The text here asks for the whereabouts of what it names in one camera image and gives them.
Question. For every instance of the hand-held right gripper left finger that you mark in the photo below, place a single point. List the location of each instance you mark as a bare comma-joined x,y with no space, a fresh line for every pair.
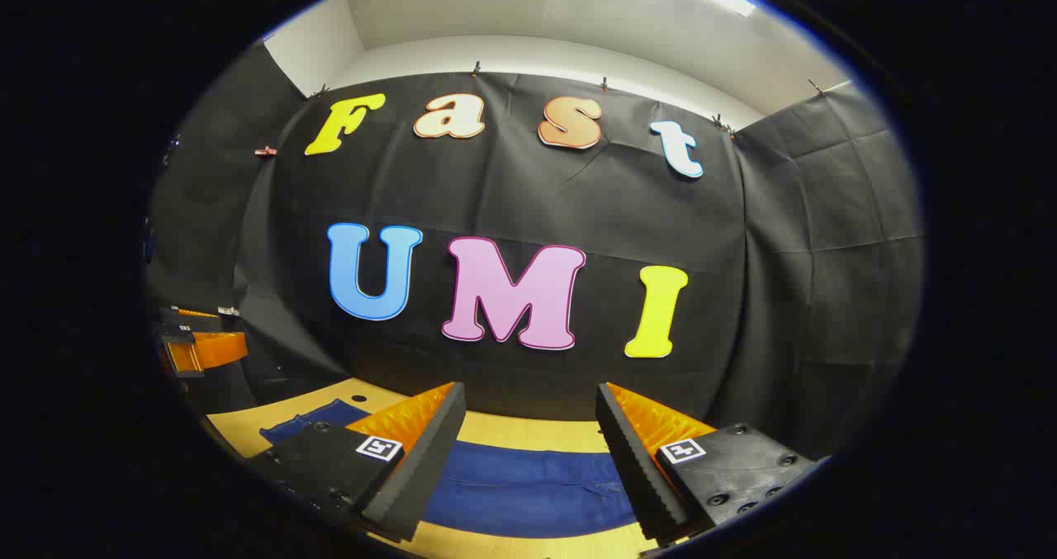
421,476

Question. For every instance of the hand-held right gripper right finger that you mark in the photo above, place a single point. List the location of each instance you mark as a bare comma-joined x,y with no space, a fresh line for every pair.
636,476

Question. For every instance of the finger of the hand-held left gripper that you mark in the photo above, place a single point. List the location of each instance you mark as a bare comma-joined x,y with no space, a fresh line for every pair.
215,351
194,321

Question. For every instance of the blue jeans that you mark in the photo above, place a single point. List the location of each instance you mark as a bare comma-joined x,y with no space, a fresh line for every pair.
528,485

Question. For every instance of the black backdrop cloth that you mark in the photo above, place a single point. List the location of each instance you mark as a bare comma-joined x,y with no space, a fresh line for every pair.
528,187

